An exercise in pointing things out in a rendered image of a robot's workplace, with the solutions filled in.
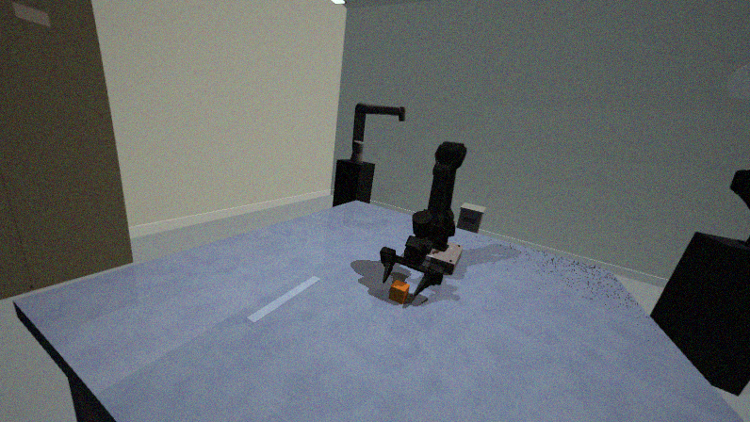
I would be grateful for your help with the orange block with black square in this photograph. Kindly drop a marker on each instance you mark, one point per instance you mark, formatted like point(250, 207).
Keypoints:
point(399, 291)

